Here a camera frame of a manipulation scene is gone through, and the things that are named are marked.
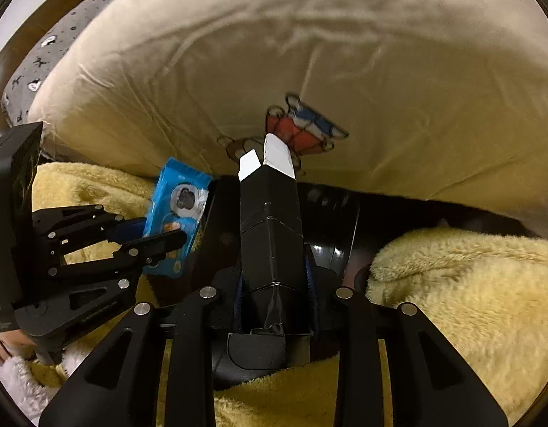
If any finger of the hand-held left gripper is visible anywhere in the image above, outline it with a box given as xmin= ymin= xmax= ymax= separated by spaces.
xmin=30 ymin=205 xmax=149 ymax=272
xmin=29 ymin=230 xmax=188 ymax=336

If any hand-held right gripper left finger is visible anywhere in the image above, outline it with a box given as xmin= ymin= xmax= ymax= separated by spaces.
xmin=39 ymin=267 xmax=245 ymax=427

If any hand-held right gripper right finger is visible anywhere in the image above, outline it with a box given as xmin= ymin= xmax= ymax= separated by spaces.
xmin=302 ymin=249 xmax=509 ymax=427

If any blue wet wipes pack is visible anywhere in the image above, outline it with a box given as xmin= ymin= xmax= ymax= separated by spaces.
xmin=143 ymin=157 xmax=213 ymax=279

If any black carton box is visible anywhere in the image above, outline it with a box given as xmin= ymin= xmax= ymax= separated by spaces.
xmin=226 ymin=133 xmax=312 ymax=368

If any person's left hand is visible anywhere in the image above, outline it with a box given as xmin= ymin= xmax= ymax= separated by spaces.
xmin=0 ymin=327 xmax=37 ymax=362

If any yellow fluffy blanket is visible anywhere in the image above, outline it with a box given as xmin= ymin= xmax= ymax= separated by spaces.
xmin=0 ymin=160 xmax=548 ymax=427

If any grey printed pillow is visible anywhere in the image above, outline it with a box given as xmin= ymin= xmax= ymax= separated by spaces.
xmin=0 ymin=0 xmax=139 ymax=126

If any cream cartoon print pillow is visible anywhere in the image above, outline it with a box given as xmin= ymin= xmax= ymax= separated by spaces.
xmin=27 ymin=0 xmax=548 ymax=234

